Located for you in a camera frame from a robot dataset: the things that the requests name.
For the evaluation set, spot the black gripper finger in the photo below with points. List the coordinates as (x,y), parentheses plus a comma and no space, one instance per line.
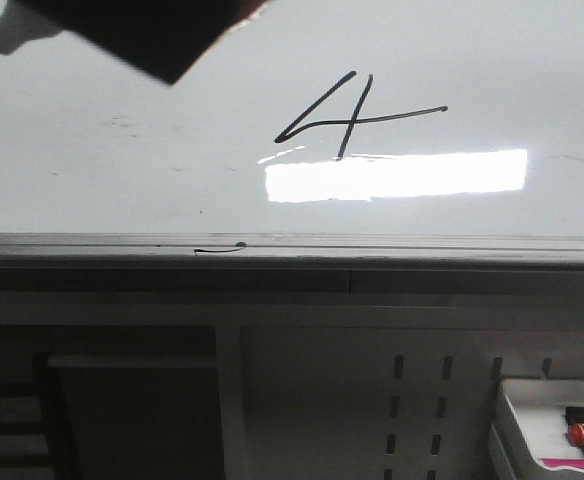
(162,38)

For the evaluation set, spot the white taped whiteboard marker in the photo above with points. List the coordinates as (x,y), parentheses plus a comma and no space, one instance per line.
(20,24)

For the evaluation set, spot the large white whiteboard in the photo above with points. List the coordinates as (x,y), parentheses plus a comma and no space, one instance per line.
(359,117)

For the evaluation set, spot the white perforated metal stand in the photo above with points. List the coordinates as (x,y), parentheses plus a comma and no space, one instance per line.
(384,392)

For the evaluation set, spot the dark shelf unit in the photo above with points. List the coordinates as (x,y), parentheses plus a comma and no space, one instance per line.
(109,403)

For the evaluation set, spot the white plastic marker tray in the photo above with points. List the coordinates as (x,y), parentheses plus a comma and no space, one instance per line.
(530,424)

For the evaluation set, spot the pink highlighter pen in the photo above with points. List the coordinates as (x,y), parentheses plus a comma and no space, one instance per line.
(563,462)

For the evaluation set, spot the grey whiteboard tray rail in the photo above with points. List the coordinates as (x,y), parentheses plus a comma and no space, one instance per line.
(289,251)

